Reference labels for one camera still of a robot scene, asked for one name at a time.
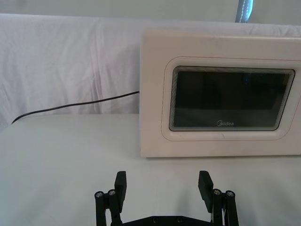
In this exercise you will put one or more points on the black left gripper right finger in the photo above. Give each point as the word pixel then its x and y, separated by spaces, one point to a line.
pixel 207 190

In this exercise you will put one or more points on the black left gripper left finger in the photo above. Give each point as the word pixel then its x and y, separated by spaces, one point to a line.
pixel 120 188

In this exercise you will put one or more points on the white table cloth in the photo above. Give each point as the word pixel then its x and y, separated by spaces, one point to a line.
pixel 70 169

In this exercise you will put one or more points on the cream microwave oven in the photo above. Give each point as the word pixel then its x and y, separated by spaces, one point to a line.
pixel 218 96

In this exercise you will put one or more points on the white curtain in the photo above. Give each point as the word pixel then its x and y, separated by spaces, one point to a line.
pixel 70 58

